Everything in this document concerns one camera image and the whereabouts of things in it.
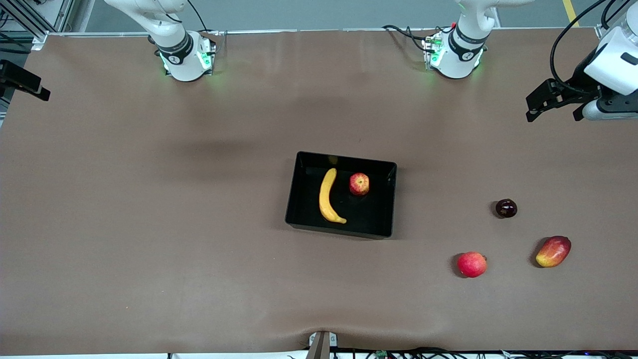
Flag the red round apple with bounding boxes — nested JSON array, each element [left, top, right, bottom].
[[457, 251, 487, 278]]

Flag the dark purple plum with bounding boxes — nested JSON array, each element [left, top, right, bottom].
[[495, 198, 518, 218]]

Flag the long black arm cable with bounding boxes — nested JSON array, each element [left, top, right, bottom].
[[549, 0, 611, 95]]

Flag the grey metal bracket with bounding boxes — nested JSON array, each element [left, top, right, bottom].
[[306, 331, 338, 359]]

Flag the large table cover mat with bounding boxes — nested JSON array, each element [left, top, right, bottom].
[[0, 27, 638, 356]]

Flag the red yellow striped apple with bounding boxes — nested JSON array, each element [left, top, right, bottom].
[[349, 173, 370, 196]]

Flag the yellow banana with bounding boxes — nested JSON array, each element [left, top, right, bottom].
[[319, 168, 347, 224]]

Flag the red yellow mango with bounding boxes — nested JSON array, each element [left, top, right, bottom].
[[535, 236, 572, 268]]

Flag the tangled black cables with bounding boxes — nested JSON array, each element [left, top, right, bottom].
[[333, 346, 638, 359]]

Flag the thin black cable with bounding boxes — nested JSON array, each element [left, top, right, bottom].
[[186, 0, 211, 33]]

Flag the black base cable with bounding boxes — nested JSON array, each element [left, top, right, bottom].
[[382, 24, 430, 53]]

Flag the black plastic tray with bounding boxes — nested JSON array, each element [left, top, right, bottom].
[[285, 151, 398, 240]]

